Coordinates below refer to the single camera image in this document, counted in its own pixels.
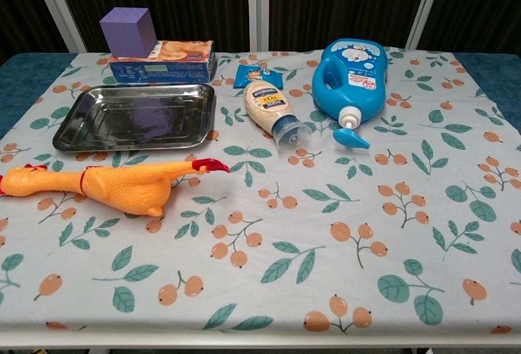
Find orange rubber chicken toy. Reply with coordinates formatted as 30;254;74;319
0;157;231;218

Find stainless steel rectangular tray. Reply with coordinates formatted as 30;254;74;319
51;83;217;153

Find mayonnaise squeeze bottle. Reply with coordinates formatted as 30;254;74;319
243;81;313;155

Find floral fruit print tablecloth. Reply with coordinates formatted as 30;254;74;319
0;46;521;334

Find small blue snack packet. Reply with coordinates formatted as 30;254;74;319
233;63;286;89

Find blue detergent pump bottle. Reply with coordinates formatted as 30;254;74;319
311;37;388;151

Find blue cracker box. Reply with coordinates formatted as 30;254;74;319
107;39;217;85

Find purple cube block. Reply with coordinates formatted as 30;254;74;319
99;7;158;59

